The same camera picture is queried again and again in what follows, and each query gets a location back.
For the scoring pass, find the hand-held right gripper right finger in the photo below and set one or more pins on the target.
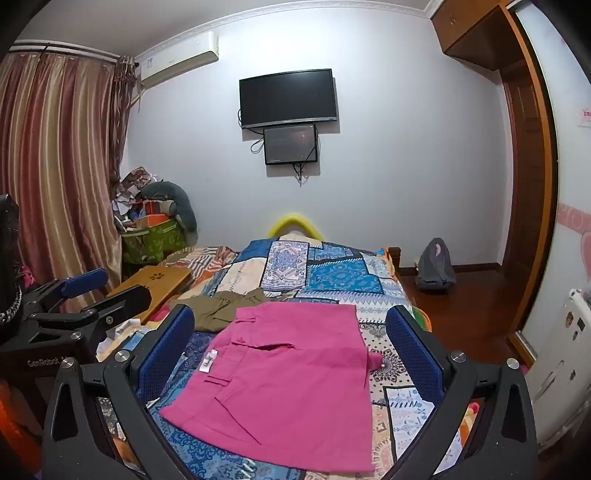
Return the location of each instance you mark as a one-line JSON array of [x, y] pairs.
[[413, 355]]

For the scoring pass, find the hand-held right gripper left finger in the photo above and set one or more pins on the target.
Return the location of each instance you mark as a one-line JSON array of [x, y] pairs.
[[166, 350]]

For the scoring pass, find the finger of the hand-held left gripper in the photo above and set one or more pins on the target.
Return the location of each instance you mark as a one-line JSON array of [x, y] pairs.
[[85, 280], [120, 304]]

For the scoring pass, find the olive green pants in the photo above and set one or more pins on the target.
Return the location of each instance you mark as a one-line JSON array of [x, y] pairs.
[[217, 311]]

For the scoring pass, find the pink pants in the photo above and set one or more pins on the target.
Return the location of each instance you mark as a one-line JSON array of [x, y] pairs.
[[286, 392]]

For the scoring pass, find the wooden lap desk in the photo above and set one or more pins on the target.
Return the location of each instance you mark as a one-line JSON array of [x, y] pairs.
[[147, 286]]

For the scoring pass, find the green storage box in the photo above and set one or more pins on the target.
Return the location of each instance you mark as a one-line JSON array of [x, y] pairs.
[[154, 242]]

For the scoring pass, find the grey bag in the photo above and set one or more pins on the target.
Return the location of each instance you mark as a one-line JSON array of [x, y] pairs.
[[434, 267]]

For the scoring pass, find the orange striped cloth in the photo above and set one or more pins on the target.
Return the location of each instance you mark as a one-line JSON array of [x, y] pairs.
[[203, 265]]

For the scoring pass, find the pile of papers and boxes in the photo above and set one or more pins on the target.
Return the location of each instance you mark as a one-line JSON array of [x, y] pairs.
[[134, 194]]

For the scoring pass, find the blue patchwork blanket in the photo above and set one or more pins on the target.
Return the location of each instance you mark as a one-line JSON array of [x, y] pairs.
[[341, 281]]

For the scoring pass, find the grey long pillow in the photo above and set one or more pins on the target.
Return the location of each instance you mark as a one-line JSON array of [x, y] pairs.
[[180, 203]]

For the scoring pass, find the striped red gold curtain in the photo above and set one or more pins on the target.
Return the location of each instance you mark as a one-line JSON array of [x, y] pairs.
[[60, 161]]

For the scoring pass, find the white appliance with stickers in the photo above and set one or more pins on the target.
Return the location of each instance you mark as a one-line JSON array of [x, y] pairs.
[[563, 369]]

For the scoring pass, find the white air conditioner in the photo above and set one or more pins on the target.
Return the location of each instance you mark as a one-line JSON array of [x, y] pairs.
[[178, 57]]

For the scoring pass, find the wooden bed post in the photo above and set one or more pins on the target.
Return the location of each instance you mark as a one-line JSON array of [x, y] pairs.
[[394, 261]]

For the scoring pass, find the white curtain rail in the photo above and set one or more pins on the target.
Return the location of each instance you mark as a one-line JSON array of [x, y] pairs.
[[64, 48]]

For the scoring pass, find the small black wall monitor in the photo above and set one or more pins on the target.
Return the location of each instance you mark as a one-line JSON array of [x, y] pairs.
[[291, 144]]

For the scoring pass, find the black wall television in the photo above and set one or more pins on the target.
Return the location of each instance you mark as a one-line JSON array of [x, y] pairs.
[[286, 97]]

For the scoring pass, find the pink wall sticker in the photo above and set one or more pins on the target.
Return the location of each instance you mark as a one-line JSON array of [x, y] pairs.
[[585, 117]]

